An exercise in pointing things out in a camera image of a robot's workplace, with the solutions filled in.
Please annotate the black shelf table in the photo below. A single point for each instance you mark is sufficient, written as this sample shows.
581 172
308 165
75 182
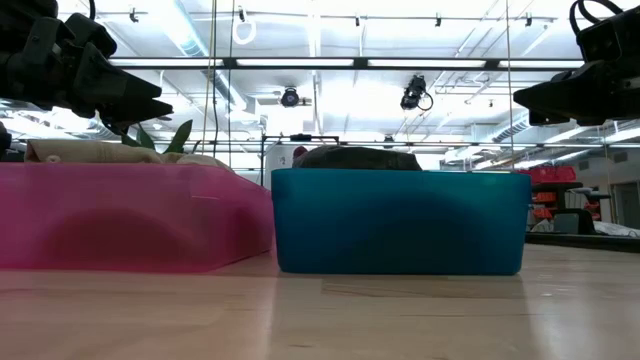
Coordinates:
575 220

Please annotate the grey washed cotton cap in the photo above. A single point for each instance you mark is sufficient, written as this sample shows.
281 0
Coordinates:
357 159

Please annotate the green leafy plant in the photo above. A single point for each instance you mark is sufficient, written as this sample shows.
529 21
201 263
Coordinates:
181 137

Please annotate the pink translucent plastic bin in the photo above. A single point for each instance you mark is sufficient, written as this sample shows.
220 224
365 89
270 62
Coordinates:
125 220

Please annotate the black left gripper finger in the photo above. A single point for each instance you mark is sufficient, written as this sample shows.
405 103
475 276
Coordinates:
140 111
120 85

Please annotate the black round ceiling camera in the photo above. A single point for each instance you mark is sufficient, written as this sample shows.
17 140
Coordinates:
290 97

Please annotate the red storage bins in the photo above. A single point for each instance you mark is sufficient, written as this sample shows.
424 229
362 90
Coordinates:
550 175

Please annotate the blue plastic bin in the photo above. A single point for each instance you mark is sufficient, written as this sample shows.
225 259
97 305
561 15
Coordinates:
400 225

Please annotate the black aluminium table frame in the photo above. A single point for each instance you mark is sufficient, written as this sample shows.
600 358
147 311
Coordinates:
585 242

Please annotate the black metal stand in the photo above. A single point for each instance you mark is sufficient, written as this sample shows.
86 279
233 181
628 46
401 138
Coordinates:
300 137

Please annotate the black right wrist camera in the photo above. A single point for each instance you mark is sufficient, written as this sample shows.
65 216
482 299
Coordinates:
610 37

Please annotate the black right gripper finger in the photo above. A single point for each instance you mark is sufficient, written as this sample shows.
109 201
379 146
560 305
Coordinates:
565 95

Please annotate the beige cotton cap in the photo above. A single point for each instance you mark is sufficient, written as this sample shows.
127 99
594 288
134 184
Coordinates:
90 151

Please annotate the person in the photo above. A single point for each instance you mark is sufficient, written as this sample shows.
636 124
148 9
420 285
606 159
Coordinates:
300 151

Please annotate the black overhead frame bar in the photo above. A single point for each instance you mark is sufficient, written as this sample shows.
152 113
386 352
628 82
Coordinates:
295 62

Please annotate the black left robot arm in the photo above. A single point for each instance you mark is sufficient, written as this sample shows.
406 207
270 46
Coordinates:
4 140

